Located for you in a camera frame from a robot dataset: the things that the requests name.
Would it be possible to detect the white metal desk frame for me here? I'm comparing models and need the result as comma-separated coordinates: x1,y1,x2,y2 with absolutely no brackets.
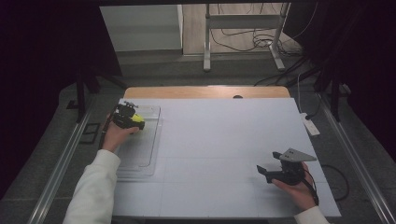
203,3,292,73

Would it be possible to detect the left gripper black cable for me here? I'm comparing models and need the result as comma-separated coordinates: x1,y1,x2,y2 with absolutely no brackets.
98,105,121,150

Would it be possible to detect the tangle of black cables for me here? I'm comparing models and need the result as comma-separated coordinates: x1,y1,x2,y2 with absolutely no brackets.
209,3,319,58

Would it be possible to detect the person's right hand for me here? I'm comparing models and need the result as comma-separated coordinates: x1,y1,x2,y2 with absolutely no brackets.
271,161,319,212

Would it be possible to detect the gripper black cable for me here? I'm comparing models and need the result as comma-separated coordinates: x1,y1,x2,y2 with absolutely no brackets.
303,169,320,206
98,105,121,150

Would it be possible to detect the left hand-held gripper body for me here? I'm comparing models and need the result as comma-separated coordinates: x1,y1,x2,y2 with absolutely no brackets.
111,101,138,130

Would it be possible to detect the black plug with cable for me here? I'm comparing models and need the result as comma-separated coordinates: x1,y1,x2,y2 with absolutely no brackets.
304,92,323,121

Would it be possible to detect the clear plastic tray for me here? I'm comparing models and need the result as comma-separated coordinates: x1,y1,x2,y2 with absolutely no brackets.
115,105,163,181

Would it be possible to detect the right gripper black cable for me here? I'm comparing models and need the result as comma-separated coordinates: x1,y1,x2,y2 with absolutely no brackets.
303,169,320,206

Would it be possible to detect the white power strip cable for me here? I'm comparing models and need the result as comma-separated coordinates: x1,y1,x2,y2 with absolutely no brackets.
296,72,304,114

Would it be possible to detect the black metal stand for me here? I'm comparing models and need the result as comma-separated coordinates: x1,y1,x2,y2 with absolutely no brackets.
313,62,353,123
65,66,129,124

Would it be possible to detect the white board mat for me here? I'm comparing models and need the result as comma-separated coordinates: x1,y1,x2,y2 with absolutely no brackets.
110,97,343,218

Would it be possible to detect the person's left hand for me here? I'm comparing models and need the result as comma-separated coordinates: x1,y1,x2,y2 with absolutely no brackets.
102,113,140,154

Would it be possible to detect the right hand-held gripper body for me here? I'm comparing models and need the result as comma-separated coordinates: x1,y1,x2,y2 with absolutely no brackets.
265,147,318,187

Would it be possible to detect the aluminium rail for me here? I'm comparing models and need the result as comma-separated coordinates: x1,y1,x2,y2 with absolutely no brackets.
317,92,396,224
27,104,94,224

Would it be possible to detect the white cabinet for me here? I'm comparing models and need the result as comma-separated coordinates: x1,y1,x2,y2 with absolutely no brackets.
99,4,184,52

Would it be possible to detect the white power strip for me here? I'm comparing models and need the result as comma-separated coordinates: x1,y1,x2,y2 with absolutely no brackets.
299,112,321,137

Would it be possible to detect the black rectangular frame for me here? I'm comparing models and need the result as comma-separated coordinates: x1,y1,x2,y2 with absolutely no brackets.
78,122,101,145

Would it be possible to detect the black cable loop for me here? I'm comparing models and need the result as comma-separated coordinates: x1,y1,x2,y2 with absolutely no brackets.
320,163,350,203

